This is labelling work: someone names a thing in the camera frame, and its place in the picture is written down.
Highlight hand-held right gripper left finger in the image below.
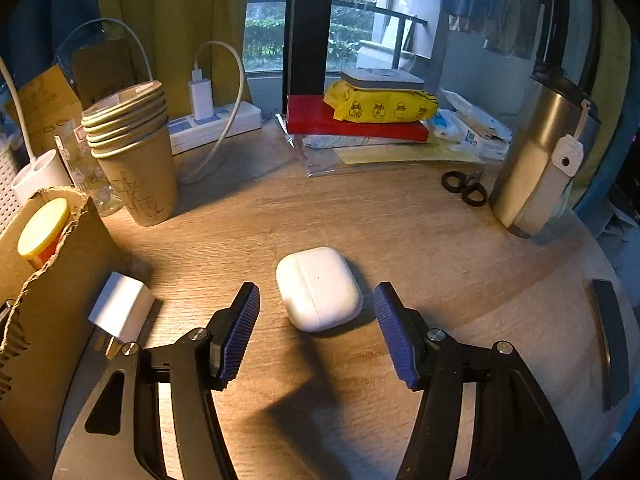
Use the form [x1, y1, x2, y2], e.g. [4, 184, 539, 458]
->
[52, 282, 262, 480]

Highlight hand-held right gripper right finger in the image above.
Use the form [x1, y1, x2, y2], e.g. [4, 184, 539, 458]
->
[373, 281, 583, 480]

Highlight white earbuds case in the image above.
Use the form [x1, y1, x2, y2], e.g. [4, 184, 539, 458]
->
[275, 246, 364, 333]

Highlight torn cardboard box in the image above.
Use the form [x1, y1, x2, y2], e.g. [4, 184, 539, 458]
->
[0, 187, 133, 461]

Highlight red jar with yellow lid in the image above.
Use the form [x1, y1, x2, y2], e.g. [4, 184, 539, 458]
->
[16, 197, 71, 268]

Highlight white power adapter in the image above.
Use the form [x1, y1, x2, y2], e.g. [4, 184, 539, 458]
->
[88, 271, 157, 359]

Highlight stack of brown paper cups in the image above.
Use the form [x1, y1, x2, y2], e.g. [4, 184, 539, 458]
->
[81, 80, 180, 227]

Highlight clear plastic folder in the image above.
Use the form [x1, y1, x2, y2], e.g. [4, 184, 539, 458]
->
[275, 112, 483, 179]

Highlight white power strip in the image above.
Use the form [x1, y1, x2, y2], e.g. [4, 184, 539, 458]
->
[167, 101, 263, 156]

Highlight stainless steel tumbler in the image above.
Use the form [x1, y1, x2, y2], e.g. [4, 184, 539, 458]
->
[488, 60, 601, 239]

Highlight black smartphone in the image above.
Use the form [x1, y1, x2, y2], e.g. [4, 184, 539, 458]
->
[590, 278, 631, 413]

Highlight clear printed bottle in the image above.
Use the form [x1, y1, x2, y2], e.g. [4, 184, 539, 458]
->
[54, 120, 126, 218]

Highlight yellow wet wipes pack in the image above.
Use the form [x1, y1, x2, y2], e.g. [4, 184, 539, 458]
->
[323, 80, 440, 123]

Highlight red book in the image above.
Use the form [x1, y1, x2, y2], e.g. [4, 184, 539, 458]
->
[286, 94, 431, 143]

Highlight white plugged charger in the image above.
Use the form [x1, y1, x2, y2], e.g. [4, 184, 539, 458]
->
[187, 67, 215, 122]

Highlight white paper tag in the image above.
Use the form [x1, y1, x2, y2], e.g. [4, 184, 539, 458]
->
[550, 100, 593, 177]

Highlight flat grey box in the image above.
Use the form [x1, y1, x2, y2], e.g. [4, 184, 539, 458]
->
[340, 67, 425, 92]

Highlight white plastic basket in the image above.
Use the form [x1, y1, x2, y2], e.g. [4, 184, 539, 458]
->
[0, 147, 23, 236]

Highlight dark brown carton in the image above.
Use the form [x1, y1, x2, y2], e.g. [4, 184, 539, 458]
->
[70, 37, 136, 108]

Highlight kraft paper carton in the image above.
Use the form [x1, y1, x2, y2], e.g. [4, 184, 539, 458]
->
[5, 65, 83, 156]

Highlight black balcony railing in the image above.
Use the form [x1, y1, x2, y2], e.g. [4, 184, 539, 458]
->
[247, 0, 428, 61]

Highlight yellow green curtain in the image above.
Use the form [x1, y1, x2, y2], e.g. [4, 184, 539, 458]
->
[595, 0, 633, 121]
[95, 0, 251, 111]

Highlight black handled scissors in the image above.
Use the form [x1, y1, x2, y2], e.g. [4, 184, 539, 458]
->
[441, 170, 488, 207]

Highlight black window frame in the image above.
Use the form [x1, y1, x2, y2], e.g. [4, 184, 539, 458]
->
[284, 0, 335, 96]

